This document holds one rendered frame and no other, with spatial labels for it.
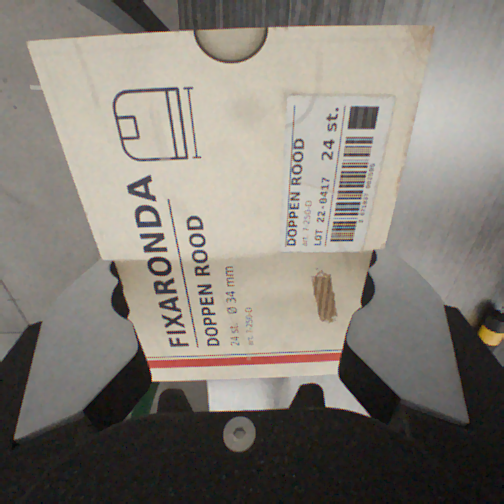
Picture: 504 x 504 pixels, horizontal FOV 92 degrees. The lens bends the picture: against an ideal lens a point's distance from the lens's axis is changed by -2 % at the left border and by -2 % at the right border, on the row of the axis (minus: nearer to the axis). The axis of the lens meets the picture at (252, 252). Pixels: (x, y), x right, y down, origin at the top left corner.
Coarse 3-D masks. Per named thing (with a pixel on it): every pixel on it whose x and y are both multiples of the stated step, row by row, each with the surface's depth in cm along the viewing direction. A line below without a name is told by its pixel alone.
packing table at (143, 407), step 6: (156, 384) 104; (150, 390) 99; (156, 390) 103; (144, 396) 97; (150, 396) 97; (138, 402) 95; (144, 402) 95; (150, 402) 97; (138, 408) 93; (144, 408) 93; (150, 408) 96; (132, 414) 91; (138, 414) 91; (144, 414) 91
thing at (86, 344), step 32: (96, 288) 9; (64, 320) 8; (96, 320) 8; (128, 320) 8; (64, 352) 7; (96, 352) 7; (128, 352) 7; (32, 384) 6; (64, 384) 6; (96, 384) 6; (128, 384) 6; (32, 416) 5; (64, 416) 5; (96, 416) 6
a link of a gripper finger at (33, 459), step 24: (24, 336) 7; (24, 360) 6; (0, 384) 6; (24, 384) 6; (0, 408) 5; (0, 432) 5; (72, 432) 5; (0, 456) 5; (24, 456) 5; (48, 456) 5; (0, 480) 4; (24, 480) 4
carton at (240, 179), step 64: (64, 64) 7; (128, 64) 7; (192, 64) 8; (256, 64) 8; (320, 64) 8; (384, 64) 8; (64, 128) 8; (128, 128) 8; (192, 128) 8; (256, 128) 8; (320, 128) 8; (384, 128) 8; (128, 192) 9; (192, 192) 9; (256, 192) 9; (320, 192) 9; (384, 192) 10; (128, 256) 11; (192, 256) 11; (256, 256) 11; (320, 256) 11; (192, 320) 12; (256, 320) 13; (320, 320) 13
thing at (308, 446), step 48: (144, 432) 5; (192, 432) 5; (240, 432) 5; (288, 432) 4; (336, 432) 4; (384, 432) 4; (48, 480) 4; (96, 480) 4; (144, 480) 4; (192, 480) 4; (240, 480) 4; (288, 480) 4; (336, 480) 4; (384, 480) 4; (432, 480) 4
